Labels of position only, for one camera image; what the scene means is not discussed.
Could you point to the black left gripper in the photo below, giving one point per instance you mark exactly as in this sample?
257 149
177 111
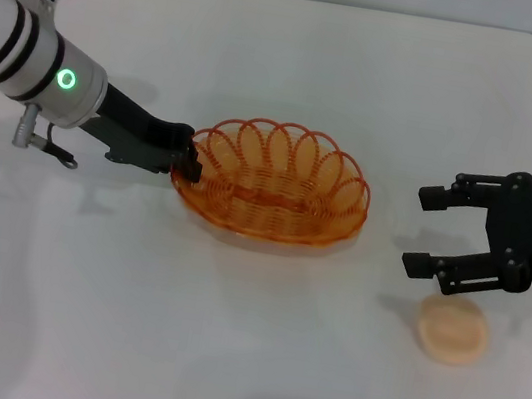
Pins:
130 130

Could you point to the pale round bread bun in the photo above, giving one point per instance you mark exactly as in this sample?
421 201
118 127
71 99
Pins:
452 333

